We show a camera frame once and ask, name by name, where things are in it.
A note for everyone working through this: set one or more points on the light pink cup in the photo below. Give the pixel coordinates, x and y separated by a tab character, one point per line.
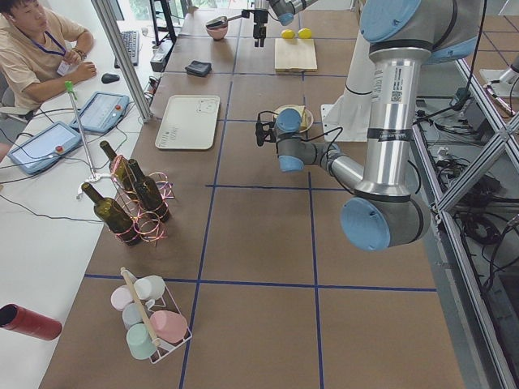
121	297

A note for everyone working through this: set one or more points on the metal scoop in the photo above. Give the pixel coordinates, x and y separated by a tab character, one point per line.
220	22

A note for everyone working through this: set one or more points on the pink cup large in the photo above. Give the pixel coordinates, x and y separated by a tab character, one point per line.
169	325

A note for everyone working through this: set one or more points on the dark wine bottle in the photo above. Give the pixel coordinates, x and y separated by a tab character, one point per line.
109	154
113	215
148	193

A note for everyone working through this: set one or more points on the mint green cup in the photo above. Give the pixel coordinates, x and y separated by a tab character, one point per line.
139	342

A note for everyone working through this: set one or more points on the aluminium frame post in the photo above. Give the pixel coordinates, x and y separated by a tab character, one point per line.
110	26

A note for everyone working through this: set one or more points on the grey cup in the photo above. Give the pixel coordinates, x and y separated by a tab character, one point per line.
131	316

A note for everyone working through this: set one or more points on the cream bear tray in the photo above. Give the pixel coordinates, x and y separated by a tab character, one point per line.
188	123

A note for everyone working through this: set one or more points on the white cup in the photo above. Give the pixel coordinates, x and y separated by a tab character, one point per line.
150	287

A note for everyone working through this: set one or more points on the black computer mouse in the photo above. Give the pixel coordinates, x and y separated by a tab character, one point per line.
109	78

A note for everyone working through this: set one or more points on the dark wine bottle front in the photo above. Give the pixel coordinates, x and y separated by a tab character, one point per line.
113	215

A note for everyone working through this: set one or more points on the blue teach pendant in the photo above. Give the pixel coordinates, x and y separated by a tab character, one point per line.
102	111
43	150

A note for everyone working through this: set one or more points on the red cylinder bottle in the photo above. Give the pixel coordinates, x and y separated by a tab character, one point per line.
22	320

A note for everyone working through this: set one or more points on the yellow lemon half right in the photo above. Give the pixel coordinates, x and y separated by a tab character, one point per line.
305	33

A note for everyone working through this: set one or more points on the seated person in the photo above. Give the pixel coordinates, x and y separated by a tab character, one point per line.
40	51

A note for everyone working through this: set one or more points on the white round plate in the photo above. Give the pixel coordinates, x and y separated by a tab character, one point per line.
310	117

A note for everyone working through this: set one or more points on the copper wire bottle rack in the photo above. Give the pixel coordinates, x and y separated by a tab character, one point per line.
148	218

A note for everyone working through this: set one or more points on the green tipped metal stick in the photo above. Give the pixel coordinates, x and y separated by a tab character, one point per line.
94	176

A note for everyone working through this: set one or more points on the bread slice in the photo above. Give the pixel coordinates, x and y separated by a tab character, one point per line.
301	110

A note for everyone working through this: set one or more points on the wooden cutting board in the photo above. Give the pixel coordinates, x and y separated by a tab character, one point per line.
295	55

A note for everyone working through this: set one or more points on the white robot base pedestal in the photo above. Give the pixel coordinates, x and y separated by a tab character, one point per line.
347	120

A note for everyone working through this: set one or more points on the dark wine bottle middle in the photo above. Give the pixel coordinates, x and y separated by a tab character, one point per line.
148	193

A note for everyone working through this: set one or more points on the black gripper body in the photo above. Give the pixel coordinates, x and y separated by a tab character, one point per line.
259	20
272	134

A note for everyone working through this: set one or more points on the blue teach pendant far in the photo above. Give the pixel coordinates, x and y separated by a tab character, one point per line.
102	111

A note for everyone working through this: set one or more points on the grey folded cloth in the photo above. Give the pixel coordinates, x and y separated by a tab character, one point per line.
198	68

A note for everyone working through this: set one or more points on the black keyboard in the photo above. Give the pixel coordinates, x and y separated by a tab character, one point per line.
130	40

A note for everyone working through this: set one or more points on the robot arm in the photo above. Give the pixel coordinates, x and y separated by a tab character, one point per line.
402	36
284	13

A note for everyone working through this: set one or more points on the dark wine bottle back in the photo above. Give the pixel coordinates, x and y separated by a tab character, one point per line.
109	154

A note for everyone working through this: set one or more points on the pink bowl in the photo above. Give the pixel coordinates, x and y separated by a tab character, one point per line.
217	34

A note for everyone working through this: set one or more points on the blue teach pendant near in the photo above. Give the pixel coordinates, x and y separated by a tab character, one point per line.
43	150

